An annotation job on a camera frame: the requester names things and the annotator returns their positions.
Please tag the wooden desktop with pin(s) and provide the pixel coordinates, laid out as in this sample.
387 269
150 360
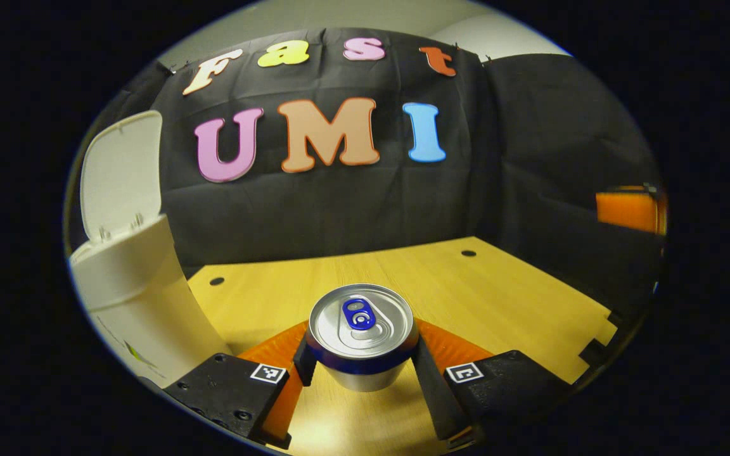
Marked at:
466 297

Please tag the white desktop garbage bin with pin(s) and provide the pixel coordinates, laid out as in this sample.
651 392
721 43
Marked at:
137 291

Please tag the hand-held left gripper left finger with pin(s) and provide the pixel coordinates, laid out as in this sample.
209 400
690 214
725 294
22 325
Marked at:
305 364

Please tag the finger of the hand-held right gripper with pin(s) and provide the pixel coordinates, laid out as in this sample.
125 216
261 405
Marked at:
628 212

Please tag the silver blue pop can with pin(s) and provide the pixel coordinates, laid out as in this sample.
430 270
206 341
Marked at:
362 329

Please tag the black backdrop cloth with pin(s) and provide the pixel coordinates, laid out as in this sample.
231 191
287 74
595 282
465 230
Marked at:
339 202

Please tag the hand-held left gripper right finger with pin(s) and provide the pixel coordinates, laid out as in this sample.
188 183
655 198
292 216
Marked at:
431 386

